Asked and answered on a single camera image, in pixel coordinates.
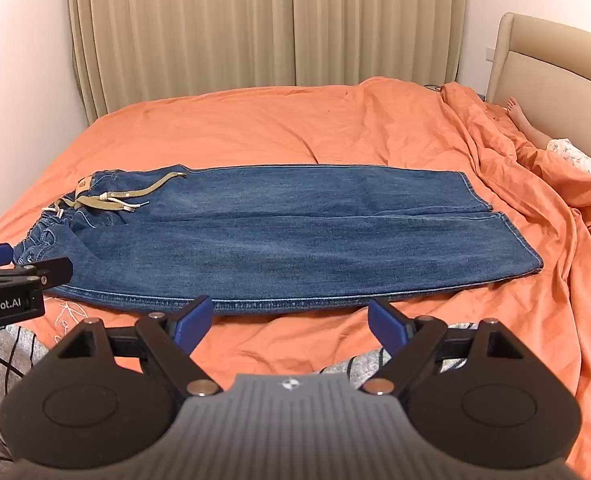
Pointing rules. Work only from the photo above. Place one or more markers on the orange blanket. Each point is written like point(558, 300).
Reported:
point(285, 130)

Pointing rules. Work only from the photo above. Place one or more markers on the beige padded headboard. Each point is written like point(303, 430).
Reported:
point(560, 70)

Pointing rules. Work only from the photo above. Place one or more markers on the beige curtain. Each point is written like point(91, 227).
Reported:
point(270, 25)

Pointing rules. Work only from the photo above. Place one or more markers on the grey patterned clothing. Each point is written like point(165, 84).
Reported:
point(0, 375)

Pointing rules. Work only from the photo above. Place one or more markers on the white wall socket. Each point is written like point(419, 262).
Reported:
point(490, 53)

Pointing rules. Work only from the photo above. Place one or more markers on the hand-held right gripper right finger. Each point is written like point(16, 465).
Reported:
point(386, 321)

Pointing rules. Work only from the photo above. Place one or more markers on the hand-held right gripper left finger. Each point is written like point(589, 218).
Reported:
point(194, 321)

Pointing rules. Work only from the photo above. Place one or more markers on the blue denim pants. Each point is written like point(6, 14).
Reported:
point(295, 240)

